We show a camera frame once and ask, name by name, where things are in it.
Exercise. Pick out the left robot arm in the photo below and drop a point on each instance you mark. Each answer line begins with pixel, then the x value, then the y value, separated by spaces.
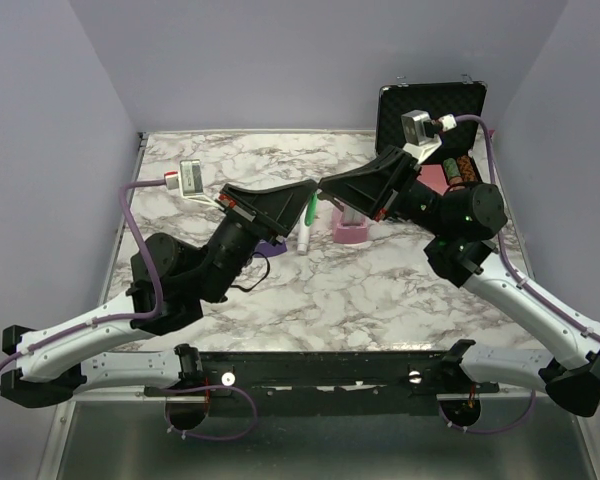
pixel 171 280

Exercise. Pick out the pink metronome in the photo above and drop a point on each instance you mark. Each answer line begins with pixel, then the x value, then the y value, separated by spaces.
pixel 349 227

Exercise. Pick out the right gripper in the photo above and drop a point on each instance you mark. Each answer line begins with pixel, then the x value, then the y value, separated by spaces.
pixel 374 188

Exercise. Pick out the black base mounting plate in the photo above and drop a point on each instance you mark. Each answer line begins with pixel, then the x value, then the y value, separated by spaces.
pixel 297 384

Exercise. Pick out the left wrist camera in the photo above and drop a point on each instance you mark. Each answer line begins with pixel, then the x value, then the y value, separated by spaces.
pixel 190 178

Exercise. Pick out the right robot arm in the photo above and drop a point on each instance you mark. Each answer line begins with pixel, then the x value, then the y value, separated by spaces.
pixel 463 224

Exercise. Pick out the white microphone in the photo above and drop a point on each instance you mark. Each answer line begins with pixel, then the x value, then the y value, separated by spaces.
pixel 303 238

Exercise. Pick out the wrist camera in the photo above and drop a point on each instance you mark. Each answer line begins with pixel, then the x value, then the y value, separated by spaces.
pixel 190 178
pixel 421 135

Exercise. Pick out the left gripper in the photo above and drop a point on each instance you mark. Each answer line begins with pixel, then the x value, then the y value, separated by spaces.
pixel 275 213

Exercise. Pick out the pink card deck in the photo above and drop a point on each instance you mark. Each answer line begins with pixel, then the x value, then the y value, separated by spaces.
pixel 433 177

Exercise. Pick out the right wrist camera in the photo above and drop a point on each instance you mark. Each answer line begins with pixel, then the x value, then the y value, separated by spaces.
pixel 421 135

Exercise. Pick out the purple metronome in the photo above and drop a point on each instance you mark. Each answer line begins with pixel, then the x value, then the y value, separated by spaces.
pixel 268 250

